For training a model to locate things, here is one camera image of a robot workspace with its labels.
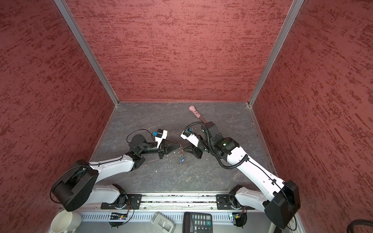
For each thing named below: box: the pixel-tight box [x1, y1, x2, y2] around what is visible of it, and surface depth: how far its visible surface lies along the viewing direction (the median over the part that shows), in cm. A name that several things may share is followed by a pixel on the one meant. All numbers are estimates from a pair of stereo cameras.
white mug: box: [50, 210, 83, 233], surface depth 66 cm
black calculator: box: [182, 211, 214, 233], surface depth 68 cm
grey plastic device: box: [150, 211, 176, 233], surface depth 67 cm
